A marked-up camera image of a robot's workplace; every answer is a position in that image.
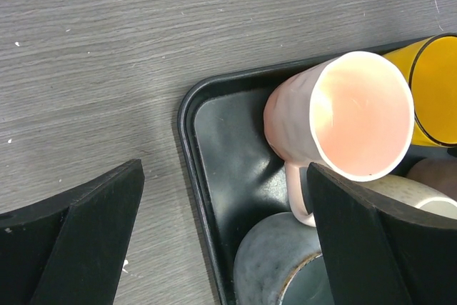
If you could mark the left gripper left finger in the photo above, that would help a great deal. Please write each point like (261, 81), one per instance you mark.
(70, 248)

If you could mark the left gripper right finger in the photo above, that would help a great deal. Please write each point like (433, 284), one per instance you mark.
(378, 250)

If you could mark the purple ceramic mug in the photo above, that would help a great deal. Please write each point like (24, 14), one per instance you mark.
(439, 174)

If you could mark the yellow glass mug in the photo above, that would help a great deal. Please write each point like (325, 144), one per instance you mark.
(429, 68)

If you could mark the cream ceramic mug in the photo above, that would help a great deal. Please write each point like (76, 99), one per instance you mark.
(414, 194)

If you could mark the grey ceramic mug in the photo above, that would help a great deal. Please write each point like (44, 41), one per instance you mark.
(280, 261)

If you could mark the pink ceramic mug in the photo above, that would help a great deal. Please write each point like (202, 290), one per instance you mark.
(353, 114)

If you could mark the black plastic tray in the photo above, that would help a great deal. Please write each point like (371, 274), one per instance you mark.
(237, 178)

